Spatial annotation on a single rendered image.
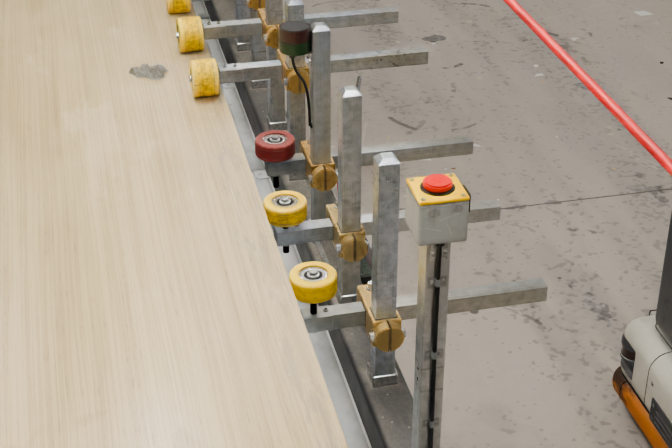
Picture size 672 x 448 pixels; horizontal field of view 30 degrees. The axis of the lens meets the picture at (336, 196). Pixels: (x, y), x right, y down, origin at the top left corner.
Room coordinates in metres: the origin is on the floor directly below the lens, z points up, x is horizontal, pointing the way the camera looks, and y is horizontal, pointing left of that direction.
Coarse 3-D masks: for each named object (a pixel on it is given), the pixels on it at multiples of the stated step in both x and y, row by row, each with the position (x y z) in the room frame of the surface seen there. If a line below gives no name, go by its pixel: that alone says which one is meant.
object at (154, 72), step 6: (144, 66) 2.57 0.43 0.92; (150, 66) 2.59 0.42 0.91; (156, 66) 2.59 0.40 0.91; (162, 66) 2.58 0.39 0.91; (132, 72) 2.56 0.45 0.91; (138, 72) 2.55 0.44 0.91; (144, 72) 2.57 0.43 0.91; (150, 72) 2.55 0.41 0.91; (156, 72) 2.55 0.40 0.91; (162, 72) 2.57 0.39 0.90; (150, 78) 2.54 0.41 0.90; (156, 78) 2.54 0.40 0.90
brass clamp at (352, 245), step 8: (328, 208) 2.04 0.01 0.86; (328, 216) 2.03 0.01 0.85; (336, 216) 2.01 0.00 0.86; (336, 224) 1.98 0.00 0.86; (336, 232) 1.97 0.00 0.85; (344, 232) 1.95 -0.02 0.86; (352, 232) 1.95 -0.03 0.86; (360, 232) 1.96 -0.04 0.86; (336, 240) 1.97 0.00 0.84; (344, 240) 1.94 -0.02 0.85; (352, 240) 1.93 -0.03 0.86; (360, 240) 1.93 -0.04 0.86; (336, 248) 1.94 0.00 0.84; (344, 248) 1.93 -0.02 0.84; (352, 248) 1.93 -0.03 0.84; (360, 248) 1.93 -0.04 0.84; (368, 248) 1.95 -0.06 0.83; (344, 256) 1.93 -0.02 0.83; (352, 256) 1.93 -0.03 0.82; (360, 256) 1.93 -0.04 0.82
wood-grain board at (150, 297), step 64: (0, 0) 3.03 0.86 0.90; (64, 0) 3.03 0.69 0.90; (128, 0) 3.03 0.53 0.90; (0, 64) 2.62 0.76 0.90; (64, 64) 2.62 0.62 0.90; (128, 64) 2.62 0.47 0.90; (0, 128) 2.30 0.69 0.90; (64, 128) 2.30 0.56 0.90; (128, 128) 2.30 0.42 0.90; (192, 128) 2.30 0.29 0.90; (0, 192) 2.03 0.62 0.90; (64, 192) 2.03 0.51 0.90; (128, 192) 2.03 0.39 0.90; (192, 192) 2.03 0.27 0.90; (256, 192) 2.03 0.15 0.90; (0, 256) 1.81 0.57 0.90; (64, 256) 1.81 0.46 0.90; (128, 256) 1.81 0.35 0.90; (192, 256) 1.81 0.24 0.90; (256, 256) 1.81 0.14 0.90; (0, 320) 1.62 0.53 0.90; (64, 320) 1.62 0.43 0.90; (128, 320) 1.62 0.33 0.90; (192, 320) 1.62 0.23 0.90; (256, 320) 1.62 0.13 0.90; (0, 384) 1.46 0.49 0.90; (64, 384) 1.46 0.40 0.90; (128, 384) 1.46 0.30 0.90; (192, 384) 1.46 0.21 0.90; (256, 384) 1.46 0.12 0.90; (320, 384) 1.46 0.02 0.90
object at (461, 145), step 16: (384, 144) 2.30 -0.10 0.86; (400, 144) 2.30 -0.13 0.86; (416, 144) 2.30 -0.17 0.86; (432, 144) 2.30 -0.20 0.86; (448, 144) 2.30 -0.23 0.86; (464, 144) 2.31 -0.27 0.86; (288, 160) 2.23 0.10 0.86; (304, 160) 2.24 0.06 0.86; (336, 160) 2.25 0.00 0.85; (368, 160) 2.27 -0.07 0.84; (400, 160) 2.28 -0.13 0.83
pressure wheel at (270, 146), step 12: (264, 132) 2.27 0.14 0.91; (276, 132) 2.27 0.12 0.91; (288, 132) 2.27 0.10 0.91; (264, 144) 2.21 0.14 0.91; (276, 144) 2.21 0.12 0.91; (288, 144) 2.21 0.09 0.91; (264, 156) 2.21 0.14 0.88; (276, 156) 2.20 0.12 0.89; (288, 156) 2.21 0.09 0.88; (276, 180) 2.23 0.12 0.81
